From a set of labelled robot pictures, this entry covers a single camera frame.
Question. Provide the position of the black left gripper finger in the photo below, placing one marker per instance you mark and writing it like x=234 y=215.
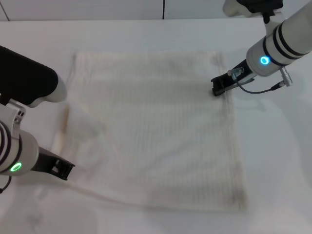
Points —
x=65 y=163
x=61 y=174

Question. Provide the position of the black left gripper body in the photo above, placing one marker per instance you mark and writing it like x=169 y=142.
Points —
x=45 y=161

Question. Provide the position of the silver barrel connector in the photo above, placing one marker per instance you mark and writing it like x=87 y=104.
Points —
x=286 y=76

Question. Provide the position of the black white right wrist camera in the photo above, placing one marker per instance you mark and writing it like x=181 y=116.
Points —
x=253 y=6

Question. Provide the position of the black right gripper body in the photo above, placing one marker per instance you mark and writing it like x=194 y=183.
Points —
x=243 y=73

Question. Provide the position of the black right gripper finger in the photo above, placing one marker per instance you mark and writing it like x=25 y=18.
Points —
x=220 y=79
x=222 y=90

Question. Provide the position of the thin black vertical wall strip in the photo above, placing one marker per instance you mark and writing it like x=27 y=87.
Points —
x=163 y=9

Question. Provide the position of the white ribbed towel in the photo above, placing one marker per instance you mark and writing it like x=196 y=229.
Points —
x=156 y=126

